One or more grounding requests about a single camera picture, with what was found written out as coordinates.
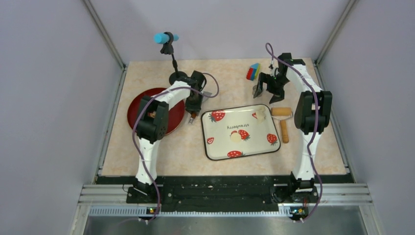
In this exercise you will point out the aluminium frame rail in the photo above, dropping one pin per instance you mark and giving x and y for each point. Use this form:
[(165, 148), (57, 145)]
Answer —
[(344, 210)]

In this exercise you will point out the black microphone stand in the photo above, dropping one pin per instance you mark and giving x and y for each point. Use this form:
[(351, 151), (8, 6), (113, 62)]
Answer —
[(167, 49)]

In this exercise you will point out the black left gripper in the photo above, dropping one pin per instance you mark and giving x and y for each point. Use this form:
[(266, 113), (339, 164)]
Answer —
[(196, 107)]

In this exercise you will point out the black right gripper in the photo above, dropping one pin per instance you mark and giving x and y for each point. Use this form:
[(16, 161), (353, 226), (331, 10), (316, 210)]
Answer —
[(278, 94)]

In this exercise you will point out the dark red round plate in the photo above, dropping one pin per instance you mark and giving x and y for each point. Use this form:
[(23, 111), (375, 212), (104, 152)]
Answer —
[(176, 113)]

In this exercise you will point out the wooden dough roller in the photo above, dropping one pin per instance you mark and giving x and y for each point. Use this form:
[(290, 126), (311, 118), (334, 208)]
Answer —
[(282, 114)]

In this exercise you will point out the blue toy microphone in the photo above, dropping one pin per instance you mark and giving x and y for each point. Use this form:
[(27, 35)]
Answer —
[(166, 37)]

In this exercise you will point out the colourful block toy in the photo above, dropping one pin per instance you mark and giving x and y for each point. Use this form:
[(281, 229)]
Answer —
[(253, 72)]

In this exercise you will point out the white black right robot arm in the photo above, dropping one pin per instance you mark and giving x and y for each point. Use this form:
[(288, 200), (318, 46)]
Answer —
[(311, 117)]

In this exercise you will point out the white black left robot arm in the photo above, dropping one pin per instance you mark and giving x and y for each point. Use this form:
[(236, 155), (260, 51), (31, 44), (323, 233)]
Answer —
[(152, 123)]

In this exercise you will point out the white dough lump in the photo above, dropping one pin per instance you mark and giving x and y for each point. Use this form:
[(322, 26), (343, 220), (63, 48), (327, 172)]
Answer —
[(235, 137)]

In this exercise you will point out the metal scraper wooden handle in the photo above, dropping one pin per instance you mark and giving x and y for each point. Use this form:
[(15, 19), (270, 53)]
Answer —
[(196, 108)]

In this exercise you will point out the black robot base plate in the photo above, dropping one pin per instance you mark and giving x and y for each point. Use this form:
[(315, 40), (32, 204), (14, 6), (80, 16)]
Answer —
[(221, 193)]

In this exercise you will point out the white strawberry print tray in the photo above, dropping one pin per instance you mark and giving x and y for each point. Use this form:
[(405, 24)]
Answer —
[(217, 126)]

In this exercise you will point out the dough scrap piece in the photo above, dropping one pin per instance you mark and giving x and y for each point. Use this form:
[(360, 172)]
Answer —
[(260, 115)]

